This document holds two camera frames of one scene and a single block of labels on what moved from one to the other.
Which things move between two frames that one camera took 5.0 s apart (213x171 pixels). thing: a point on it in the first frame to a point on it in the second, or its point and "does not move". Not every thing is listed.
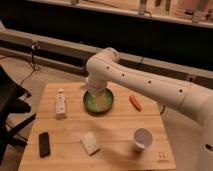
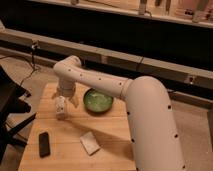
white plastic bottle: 60,105 does not move
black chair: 10,90 does not move
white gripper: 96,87 to 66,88
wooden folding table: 76,128 does not move
